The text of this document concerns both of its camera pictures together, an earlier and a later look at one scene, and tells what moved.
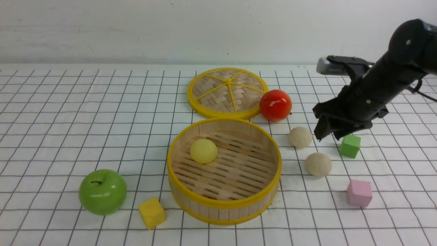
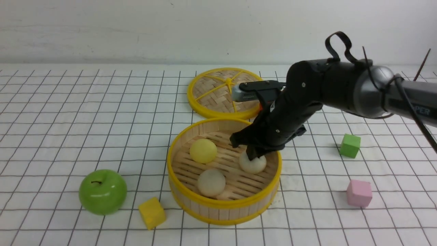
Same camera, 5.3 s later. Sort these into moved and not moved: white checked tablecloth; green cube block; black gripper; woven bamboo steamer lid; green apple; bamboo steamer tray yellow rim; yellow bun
Moved: black gripper
Not moved: green apple; white checked tablecloth; bamboo steamer tray yellow rim; woven bamboo steamer lid; yellow bun; green cube block
